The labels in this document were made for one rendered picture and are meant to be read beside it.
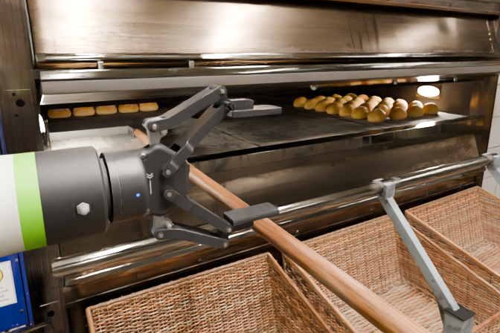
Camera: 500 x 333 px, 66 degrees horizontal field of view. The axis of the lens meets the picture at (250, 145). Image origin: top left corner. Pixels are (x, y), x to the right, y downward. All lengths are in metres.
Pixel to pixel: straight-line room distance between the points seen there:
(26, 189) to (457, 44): 1.65
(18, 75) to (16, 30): 0.09
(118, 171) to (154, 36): 0.63
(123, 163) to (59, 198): 0.07
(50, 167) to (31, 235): 0.06
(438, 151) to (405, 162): 0.22
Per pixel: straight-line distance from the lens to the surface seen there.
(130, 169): 0.40
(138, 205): 0.41
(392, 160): 1.62
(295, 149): 1.24
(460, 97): 2.13
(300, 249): 0.56
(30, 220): 0.38
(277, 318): 1.33
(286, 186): 1.27
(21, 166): 0.39
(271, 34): 1.14
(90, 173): 0.39
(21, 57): 0.95
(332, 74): 1.10
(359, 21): 1.39
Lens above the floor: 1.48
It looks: 14 degrees down
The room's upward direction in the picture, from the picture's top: straight up
